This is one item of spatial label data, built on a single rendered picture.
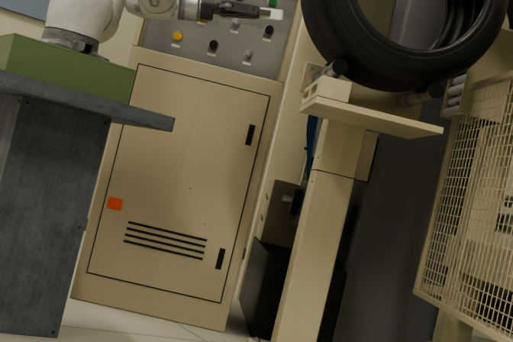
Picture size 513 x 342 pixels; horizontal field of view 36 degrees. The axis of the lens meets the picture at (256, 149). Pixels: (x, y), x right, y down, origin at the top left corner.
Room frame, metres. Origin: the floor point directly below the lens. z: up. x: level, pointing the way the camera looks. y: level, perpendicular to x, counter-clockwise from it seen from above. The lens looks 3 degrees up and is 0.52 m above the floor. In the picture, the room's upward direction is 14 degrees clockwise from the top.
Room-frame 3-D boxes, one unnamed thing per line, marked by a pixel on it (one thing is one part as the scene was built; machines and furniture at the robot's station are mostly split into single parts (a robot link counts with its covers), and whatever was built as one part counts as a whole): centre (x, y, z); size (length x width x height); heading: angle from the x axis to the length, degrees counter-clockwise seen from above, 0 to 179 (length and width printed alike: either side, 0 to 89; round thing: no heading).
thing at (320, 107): (2.37, -0.30, 0.80); 0.37 x 0.36 x 0.02; 94
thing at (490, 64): (2.61, -0.67, 1.05); 0.20 x 0.15 x 0.30; 4
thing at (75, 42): (2.18, 0.56, 0.78); 0.22 x 0.18 x 0.06; 37
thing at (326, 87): (2.36, -0.16, 0.84); 0.36 x 0.09 x 0.06; 4
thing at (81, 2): (2.20, 0.57, 0.92); 0.18 x 0.16 x 0.22; 3
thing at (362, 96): (2.54, -0.29, 0.90); 0.40 x 0.03 x 0.10; 94
